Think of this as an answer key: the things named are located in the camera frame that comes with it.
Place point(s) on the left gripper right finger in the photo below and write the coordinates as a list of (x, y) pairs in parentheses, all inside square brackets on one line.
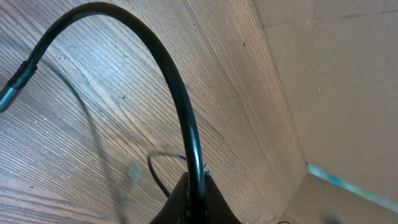
[(218, 210)]

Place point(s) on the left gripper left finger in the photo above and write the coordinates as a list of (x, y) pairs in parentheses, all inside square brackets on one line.
[(174, 209)]

